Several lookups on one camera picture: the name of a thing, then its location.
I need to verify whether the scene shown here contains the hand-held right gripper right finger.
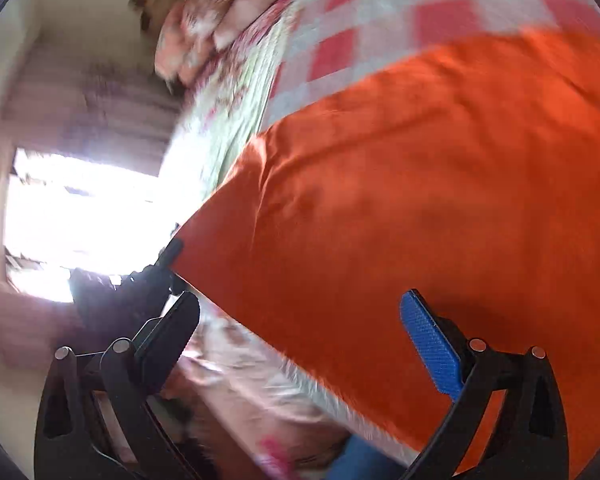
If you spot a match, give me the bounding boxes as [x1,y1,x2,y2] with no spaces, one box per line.
[399,288,569,480]

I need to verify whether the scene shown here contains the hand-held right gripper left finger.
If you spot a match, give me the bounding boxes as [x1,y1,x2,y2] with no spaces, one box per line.
[34,290,202,480]

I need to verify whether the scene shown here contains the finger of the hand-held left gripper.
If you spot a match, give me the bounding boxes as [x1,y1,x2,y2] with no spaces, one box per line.
[156,237,186,275]

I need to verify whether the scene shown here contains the orange pants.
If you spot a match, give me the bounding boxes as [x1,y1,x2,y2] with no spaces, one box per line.
[170,24,600,479]

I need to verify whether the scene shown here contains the bright window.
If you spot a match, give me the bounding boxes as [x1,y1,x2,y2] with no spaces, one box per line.
[2,146,187,305]

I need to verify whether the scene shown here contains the person's legs in blue jeans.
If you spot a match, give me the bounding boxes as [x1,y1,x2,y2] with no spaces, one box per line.
[324,434,412,480]

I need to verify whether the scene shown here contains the floral bedsheet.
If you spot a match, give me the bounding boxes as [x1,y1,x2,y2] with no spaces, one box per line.
[159,0,352,476]

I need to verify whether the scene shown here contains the pink curtain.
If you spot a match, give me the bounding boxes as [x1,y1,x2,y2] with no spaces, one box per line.
[0,40,187,363]

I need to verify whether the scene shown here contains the pink pillow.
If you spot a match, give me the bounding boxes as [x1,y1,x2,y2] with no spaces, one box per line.
[213,0,303,52]
[154,2,217,83]

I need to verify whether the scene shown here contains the pink white checked cloth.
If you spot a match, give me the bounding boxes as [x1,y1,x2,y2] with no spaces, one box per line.
[195,0,600,467]

